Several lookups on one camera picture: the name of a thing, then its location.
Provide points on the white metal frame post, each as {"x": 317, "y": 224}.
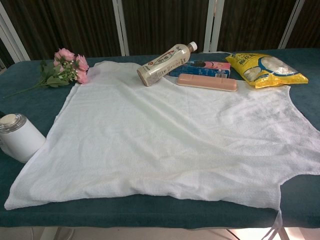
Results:
{"x": 121, "y": 27}
{"x": 12, "y": 32}
{"x": 213, "y": 25}
{"x": 291, "y": 25}

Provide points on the white steam iron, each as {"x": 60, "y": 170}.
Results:
{"x": 23, "y": 140}

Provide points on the teal table cover cloth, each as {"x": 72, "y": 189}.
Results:
{"x": 150, "y": 212}

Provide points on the dark brown curtain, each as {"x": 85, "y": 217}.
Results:
{"x": 162, "y": 22}

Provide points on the blue cookie box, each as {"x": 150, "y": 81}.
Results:
{"x": 200, "y": 68}

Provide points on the milk tea plastic bottle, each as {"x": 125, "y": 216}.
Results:
{"x": 162, "y": 66}

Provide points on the pink oblong plastic case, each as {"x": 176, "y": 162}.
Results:
{"x": 207, "y": 82}

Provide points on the yellow marshmallow bag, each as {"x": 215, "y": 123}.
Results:
{"x": 265, "y": 68}

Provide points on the pink rose bouquet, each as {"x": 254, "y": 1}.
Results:
{"x": 72, "y": 66}

